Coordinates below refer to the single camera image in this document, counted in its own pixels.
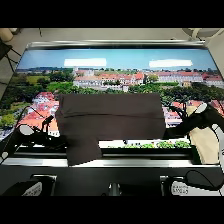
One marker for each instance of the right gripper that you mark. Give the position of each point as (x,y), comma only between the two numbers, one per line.
(175,131)

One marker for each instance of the dark brown T-shirt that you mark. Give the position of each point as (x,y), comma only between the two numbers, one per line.
(113,116)

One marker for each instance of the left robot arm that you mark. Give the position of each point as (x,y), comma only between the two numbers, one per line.
(31,138)

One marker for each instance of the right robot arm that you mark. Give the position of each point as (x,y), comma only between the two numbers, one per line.
(203,120)

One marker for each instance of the beige garment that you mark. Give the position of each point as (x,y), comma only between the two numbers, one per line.
(205,141)

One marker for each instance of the silver frame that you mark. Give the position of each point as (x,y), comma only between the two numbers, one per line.
(133,163)

